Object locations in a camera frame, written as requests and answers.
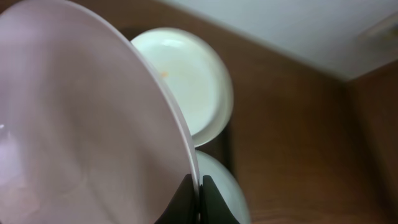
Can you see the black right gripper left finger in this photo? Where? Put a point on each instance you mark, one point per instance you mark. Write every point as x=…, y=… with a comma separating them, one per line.
x=182, y=207

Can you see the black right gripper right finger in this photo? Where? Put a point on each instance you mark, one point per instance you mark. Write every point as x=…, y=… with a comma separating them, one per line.
x=213, y=208

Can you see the light blue plate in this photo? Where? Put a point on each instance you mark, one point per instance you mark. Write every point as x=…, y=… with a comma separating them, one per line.
x=226, y=184

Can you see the pink plate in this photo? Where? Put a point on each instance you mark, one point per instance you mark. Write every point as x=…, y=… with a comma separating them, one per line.
x=93, y=133

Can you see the cream white plate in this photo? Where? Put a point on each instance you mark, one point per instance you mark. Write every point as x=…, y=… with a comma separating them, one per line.
x=192, y=84

